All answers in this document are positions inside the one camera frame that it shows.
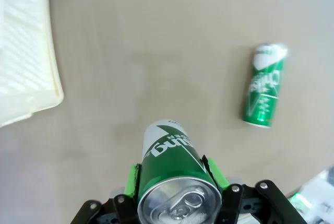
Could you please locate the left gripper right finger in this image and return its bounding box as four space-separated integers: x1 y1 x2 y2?
200 155 308 224

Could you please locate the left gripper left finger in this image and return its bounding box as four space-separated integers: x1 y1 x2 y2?
69 163 143 224

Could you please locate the green white cider can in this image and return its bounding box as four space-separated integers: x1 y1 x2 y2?
242 42 289 129
137 119 223 224
287 165 334 224

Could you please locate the cream basket with brown handles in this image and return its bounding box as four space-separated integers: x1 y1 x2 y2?
0 0 65 128

